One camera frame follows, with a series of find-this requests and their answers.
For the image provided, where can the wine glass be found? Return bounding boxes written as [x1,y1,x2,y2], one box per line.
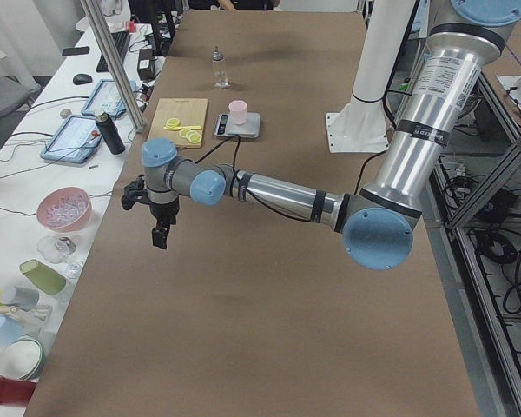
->
[36,235,83,280]

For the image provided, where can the teach pendant far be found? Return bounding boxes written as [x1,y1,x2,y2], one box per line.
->
[81,79,125,119]

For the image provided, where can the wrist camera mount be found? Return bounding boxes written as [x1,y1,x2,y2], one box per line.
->
[121,174,149,211]

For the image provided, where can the light blue cup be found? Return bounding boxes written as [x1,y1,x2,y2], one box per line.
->
[0,315,24,347]

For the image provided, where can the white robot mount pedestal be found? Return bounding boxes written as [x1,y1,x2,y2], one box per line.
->
[326,0,418,153]

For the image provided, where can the yellow plastic knife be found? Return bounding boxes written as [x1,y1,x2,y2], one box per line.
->
[163,125,202,131]

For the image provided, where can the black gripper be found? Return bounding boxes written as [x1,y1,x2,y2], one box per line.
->
[149,200,179,250]

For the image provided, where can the black computer mouse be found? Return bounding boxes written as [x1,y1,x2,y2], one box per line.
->
[72,73,93,85]

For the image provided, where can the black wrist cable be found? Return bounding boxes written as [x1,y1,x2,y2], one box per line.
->
[195,135,243,175]

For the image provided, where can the teach pendant near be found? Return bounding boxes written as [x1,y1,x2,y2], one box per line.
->
[40,115,102,164]

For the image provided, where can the black keyboard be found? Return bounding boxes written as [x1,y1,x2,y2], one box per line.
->
[96,30,132,74]

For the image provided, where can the pink bowl with ice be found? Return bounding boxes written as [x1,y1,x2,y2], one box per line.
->
[36,187,92,233]

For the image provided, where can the black water bottle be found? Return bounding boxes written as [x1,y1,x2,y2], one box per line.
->
[95,109,125,155]

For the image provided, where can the bamboo cutting board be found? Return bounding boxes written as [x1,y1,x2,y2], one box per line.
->
[148,98,208,149]

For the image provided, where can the black phone on desk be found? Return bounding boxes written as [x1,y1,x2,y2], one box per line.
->
[62,46,90,57]

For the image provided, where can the silver kitchen scale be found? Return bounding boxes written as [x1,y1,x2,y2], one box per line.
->
[214,112,261,139]

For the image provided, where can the aluminium frame post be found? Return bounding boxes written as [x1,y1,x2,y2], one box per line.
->
[80,0,146,133]

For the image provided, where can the pink plastic cup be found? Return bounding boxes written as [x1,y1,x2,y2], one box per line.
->
[228,99,247,125]

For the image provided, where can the grey cup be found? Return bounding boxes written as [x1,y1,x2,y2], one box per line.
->
[0,286,40,311]

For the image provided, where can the glass sauce bottle metal spout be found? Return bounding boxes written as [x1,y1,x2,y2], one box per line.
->
[212,46,230,89]

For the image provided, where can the white green rim bowl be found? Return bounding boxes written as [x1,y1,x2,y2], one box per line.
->
[0,338,46,381]

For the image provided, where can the red cylinder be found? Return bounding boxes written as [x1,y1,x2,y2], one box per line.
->
[0,375,36,407]

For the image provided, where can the teach pendant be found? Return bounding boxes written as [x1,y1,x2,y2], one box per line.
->
[40,115,102,164]
[81,79,125,119]

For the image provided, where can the beige round puck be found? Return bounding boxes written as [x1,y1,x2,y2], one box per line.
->
[60,109,71,119]

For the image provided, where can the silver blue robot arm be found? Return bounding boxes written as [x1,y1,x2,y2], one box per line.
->
[137,1,521,270]

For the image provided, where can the green cup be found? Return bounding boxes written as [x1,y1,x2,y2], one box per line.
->
[19,259,66,295]

